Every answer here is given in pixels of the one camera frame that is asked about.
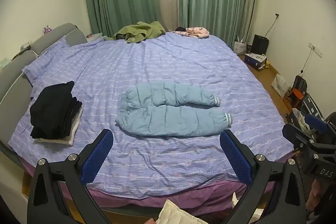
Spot orange object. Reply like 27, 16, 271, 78
292, 89, 305, 101

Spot purple bed sheet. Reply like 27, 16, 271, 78
18, 155, 264, 214

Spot person's right hand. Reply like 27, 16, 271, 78
307, 179, 323, 212

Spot black floor heater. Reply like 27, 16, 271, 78
252, 34, 270, 55

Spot white wall socket strip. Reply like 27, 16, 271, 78
307, 42, 323, 58

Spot white quilted cloth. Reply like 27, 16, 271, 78
156, 199, 211, 224

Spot grey upholstered headboard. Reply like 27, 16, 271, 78
0, 23, 88, 115

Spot olive green jacket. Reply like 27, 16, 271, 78
113, 21, 166, 43

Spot black bag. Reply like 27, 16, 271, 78
292, 75, 308, 93

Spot white plastic bag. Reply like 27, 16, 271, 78
271, 73, 291, 99

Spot white bedside table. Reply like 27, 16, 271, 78
86, 32, 103, 42

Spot stack of black folded clothes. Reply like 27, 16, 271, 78
29, 81, 83, 140

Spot white folded garment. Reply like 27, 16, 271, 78
36, 105, 84, 146

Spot blue and white box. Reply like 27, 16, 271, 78
244, 52, 268, 68

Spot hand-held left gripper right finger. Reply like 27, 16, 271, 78
219, 130, 307, 224

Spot light blue padded pants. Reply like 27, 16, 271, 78
115, 82, 234, 138

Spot white paper bag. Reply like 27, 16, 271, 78
233, 40, 247, 55

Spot purple striped duvet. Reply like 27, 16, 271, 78
8, 31, 295, 199

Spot pink patterned garment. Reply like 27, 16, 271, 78
175, 27, 210, 39

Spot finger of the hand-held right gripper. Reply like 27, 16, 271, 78
304, 113, 330, 134
282, 123, 316, 147

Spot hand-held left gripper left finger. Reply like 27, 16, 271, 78
27, 129, 114, 224

